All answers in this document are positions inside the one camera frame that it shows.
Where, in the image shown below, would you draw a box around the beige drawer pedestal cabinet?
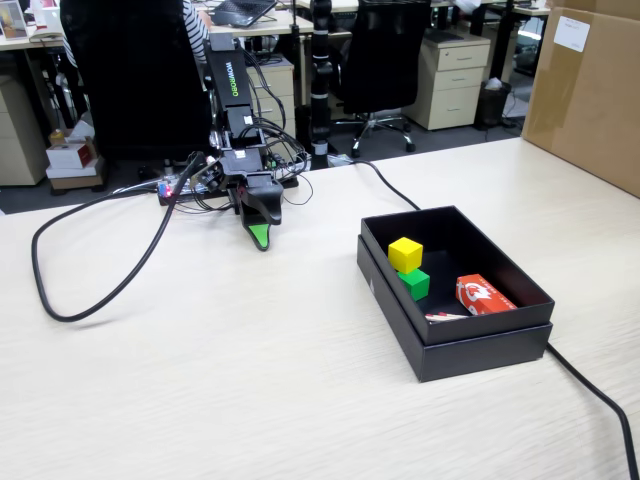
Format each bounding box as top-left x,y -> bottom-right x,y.
402,30 -> 492,132
244,54 -> 297,139
0,74 -> 50,187

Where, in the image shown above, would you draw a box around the large black mesh office chair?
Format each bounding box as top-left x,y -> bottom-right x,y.
58,0 -> 216,174

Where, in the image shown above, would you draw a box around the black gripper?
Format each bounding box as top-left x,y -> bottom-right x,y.
219,144 -> 285,251

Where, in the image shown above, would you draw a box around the small photo frame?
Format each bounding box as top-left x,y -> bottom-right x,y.
0,0 -> 30,41

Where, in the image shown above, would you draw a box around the thick black cable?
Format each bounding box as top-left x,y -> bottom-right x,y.
327,158 -> 640,480
30,152 -> 206,323

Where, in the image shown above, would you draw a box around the white shipping label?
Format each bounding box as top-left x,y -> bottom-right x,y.
553,14 -> 592,54

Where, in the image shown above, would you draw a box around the black open box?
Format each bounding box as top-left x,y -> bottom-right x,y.
355,234 -> 554,384

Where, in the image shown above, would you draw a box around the light wooden office desk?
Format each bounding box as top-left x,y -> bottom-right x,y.
197,8 -> 321,37

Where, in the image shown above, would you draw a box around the black box tray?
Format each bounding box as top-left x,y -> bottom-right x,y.
359,204 -> 556,346

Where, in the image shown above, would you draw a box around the white and red carton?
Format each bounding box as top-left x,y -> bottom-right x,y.
45,142 -> 99,171

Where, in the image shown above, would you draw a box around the black trash bin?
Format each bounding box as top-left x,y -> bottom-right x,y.
473,77 -> 514,129

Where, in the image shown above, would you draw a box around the green cube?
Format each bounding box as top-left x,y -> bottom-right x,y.
397,267 -> 431,301

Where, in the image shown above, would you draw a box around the robot controller circuit board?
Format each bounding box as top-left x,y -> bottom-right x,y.
157,177 -> 201,200

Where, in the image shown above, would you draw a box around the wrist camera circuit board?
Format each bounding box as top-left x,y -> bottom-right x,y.
192,154 -> 226,194

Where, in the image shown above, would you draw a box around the yellow cube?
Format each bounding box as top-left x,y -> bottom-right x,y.
387,236 -> 424,275

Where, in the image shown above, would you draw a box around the red matchbox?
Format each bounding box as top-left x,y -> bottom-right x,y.
455,273 -> 519,317

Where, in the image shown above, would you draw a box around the black servo wires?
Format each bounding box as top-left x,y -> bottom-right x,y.
242,47 -> 309,166

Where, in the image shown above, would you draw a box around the black laptop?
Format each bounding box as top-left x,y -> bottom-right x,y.
208,0 -> 279,29

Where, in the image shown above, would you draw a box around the person in striped shirt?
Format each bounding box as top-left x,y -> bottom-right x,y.
182,0 -> 211,64

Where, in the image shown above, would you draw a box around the small brown cardboard box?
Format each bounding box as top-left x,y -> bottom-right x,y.
48,172 -> 106,192

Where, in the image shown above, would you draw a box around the black pole with white bands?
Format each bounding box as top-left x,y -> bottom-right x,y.
308,0 -> 335,171

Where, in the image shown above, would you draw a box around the black office chair chrome base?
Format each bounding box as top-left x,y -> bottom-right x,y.
332,0 -> 432,159

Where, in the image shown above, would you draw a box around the large brown cardboard box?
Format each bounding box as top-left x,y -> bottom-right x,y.
521,0 -> 640,200

